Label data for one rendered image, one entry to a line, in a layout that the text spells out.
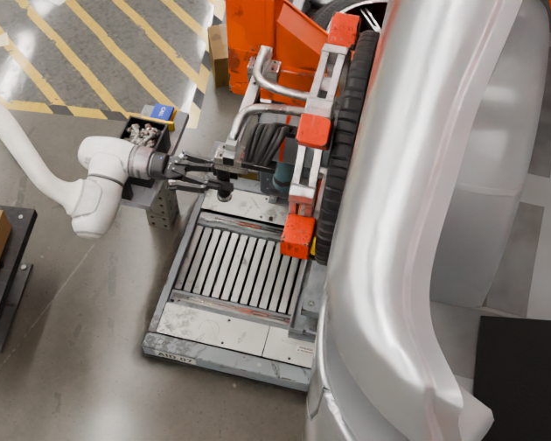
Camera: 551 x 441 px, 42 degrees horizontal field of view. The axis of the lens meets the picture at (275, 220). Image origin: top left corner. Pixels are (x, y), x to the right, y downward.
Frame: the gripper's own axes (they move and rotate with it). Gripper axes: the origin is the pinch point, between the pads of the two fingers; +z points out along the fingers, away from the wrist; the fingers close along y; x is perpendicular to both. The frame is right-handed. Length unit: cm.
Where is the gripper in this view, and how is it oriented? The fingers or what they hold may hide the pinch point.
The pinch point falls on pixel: (223, 178)
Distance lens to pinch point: 200.1
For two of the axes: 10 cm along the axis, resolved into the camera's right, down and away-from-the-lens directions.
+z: 9.7, 2.0, -1.1
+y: -2.3, 8.0, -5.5
